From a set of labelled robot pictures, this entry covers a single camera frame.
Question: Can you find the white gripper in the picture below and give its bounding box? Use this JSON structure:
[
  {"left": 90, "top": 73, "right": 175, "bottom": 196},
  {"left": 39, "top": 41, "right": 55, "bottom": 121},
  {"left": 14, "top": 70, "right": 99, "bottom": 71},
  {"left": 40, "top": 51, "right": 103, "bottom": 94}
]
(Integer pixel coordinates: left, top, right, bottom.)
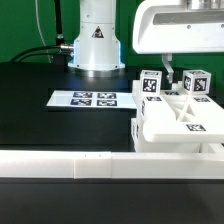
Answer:
[{"left": 132, "top": 0, "right": 224, "bottom": 84}]

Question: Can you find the white tagged cube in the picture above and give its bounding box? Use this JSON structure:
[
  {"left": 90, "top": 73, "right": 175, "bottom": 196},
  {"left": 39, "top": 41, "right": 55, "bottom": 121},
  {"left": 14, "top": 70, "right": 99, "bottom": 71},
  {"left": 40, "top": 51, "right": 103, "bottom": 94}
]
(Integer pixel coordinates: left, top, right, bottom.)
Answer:
[
  {"left": 140, "top": 70, "right": 162, "bottom": 96},
  {"left": 182, "top": 70, "right": 211, "bottom": 95}
]

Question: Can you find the white chair back frame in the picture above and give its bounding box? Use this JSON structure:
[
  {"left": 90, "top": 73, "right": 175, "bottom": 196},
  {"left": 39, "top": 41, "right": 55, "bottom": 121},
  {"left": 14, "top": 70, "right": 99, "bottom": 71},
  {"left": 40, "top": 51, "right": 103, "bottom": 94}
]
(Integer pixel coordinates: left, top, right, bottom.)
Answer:
[{"left": 132, "top": 80, "right": 224, "bottom": 143}]

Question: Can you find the white chair seat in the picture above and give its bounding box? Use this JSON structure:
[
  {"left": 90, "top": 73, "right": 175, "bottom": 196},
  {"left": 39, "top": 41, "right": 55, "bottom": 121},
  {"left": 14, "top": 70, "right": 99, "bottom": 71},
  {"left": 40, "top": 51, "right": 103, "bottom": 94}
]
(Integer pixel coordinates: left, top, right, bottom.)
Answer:
[{"left": 131, "top": 118, "right": 224, "bottom": 153}]

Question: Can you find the black vertical pole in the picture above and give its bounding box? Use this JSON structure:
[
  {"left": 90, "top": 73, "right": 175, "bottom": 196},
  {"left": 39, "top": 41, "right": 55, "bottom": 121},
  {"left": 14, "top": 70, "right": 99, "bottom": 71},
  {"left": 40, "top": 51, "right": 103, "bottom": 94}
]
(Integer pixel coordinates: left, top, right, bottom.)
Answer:
[{"left": 54, "top": 0, "right": 64, "bottom": 45}]

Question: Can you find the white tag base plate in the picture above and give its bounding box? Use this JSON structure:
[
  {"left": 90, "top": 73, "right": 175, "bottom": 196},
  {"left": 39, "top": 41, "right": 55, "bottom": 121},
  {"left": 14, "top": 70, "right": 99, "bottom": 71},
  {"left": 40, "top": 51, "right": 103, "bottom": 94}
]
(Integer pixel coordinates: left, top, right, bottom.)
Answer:
[{"left": 47, "top": 90, "right": 136, "bottom": 109}]

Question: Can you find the thin white cable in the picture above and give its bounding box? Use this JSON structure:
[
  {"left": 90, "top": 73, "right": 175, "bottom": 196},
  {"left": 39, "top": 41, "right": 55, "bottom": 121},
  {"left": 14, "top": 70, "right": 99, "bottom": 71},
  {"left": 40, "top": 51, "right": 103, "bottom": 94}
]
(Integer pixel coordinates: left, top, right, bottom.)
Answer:
[{"left": 34, "top": 0, "right": 54, "bottom": 64}]

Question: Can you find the black cable bundle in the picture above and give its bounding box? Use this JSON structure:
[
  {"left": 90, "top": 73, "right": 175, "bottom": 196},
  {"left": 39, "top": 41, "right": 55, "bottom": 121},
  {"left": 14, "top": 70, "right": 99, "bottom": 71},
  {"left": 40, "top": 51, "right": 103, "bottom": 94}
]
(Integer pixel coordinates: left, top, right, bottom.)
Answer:
[{"left": 9, "top": 43, "right": 75, "bottom": 64}]

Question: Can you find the white U-shaped fence frame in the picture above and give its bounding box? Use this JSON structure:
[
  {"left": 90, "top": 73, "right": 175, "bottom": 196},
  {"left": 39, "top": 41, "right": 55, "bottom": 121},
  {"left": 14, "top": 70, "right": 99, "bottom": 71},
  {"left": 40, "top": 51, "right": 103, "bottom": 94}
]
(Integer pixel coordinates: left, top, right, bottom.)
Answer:
[{"left": 0, "top": 143, "right": 224, "bottom": 179}]

